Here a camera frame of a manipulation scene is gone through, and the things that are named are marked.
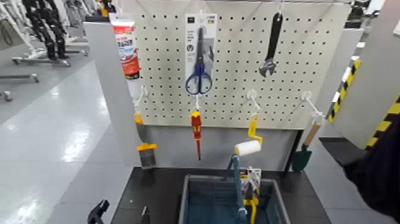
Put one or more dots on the grey wheeled stand base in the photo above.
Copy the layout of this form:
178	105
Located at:
18	76
40	60

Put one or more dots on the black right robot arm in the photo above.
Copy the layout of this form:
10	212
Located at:
381	175

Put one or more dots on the blue scissors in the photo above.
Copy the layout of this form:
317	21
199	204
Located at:
200	40

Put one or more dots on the yellow pliers on card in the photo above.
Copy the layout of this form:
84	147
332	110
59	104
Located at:
251	203

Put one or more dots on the white pegboard hook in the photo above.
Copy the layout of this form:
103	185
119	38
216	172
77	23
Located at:
143	92
202	11
252	94
307	95
278	6
197	98

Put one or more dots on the yellow grey scraper brush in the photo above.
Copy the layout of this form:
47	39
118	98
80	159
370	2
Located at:
147	156

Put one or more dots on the teal plastic crate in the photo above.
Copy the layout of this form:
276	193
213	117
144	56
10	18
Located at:
206	203

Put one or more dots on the red white sealant tube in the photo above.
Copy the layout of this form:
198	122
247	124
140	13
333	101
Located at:
126	47

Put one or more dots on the red yellow screwdriver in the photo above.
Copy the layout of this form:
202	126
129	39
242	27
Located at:
196	125

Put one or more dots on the black humanoid robot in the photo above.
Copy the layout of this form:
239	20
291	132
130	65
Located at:
47	31

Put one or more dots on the grey panel with hazard tape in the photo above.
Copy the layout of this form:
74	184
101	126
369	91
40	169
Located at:
375	62

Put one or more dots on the white humanoid robot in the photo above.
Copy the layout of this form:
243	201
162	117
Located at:
12	18

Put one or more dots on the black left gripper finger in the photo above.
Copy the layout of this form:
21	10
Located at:
98	214
145	217

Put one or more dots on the beige perforated pegboard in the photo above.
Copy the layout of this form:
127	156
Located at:
234	78

